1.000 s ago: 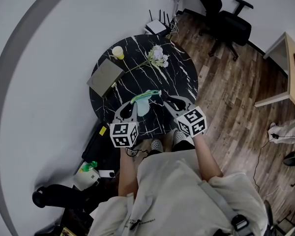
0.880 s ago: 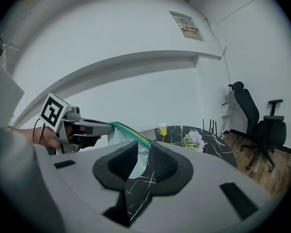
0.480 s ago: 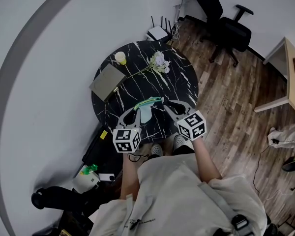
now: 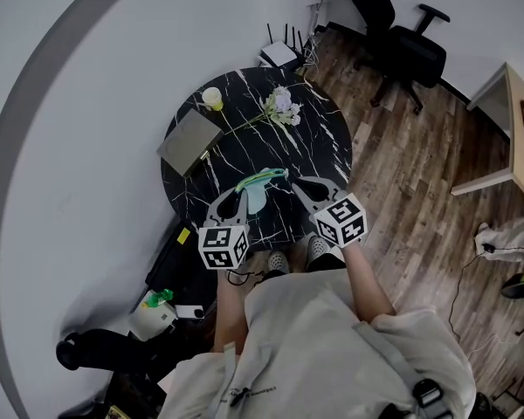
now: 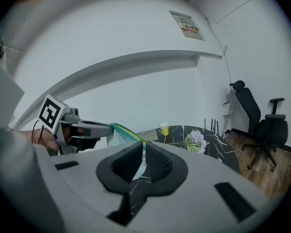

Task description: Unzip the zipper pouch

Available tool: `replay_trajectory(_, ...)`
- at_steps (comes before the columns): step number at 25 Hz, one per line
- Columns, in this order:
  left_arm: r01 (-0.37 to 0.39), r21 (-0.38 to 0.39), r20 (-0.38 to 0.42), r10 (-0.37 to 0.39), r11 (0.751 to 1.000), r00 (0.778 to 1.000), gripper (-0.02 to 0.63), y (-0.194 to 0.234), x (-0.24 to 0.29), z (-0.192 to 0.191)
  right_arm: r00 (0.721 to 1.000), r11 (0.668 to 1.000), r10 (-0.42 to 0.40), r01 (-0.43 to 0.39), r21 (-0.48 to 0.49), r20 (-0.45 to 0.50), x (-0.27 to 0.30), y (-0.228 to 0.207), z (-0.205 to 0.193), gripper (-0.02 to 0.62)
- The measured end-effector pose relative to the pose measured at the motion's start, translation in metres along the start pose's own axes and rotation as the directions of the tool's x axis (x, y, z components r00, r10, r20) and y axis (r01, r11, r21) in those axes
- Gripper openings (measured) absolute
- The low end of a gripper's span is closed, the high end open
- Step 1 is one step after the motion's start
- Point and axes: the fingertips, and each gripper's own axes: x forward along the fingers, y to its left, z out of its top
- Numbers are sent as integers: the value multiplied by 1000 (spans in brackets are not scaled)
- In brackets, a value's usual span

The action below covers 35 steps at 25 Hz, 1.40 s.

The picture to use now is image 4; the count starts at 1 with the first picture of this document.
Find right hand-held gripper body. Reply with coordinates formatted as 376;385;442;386
314;192;369;250

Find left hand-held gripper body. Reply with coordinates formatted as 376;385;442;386
197;219;252;271

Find person's left forearm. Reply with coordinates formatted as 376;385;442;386
211;268;252;353

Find person's right forearm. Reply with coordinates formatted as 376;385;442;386
341;240;396;322

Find person's right grey shoe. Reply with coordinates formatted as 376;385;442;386
306;234;333;262

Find person's grey shoe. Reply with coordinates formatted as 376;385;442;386
306;234;333;262
266;251;292;274

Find person's black trousers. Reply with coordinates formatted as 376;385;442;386
251;253;348;287

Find black case with yellow label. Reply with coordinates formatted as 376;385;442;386
146;220;219;313

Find person's left grey shoe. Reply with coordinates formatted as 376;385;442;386
266;251;292;274

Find grey flat box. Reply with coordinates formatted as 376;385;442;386
156;107;224;178

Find white smartphone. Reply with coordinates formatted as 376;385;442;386
174;304;206;320

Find green plastic bottle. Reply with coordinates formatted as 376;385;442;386
141;288;175;309

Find artificial flower bouquet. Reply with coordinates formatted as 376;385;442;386
223;85;302;137

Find white cardboard box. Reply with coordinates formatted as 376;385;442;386
128;299;178;340

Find yellow paper cup white lid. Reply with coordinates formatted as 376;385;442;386
201;86;224;112

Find person's white shirt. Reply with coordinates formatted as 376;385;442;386
156;268;477;419

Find white router with black antennas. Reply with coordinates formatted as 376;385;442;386
257;22;309;72

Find black lapel clip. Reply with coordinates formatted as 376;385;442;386
230;386;251;408

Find black and green equipment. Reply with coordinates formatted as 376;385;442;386
500;271;524;299

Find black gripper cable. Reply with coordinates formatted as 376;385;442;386
225;268;267;287

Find black floor cable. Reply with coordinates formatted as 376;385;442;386
447;244;497;340

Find grey shoulder strap with buckle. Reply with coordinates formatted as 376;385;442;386
351;320;455;419

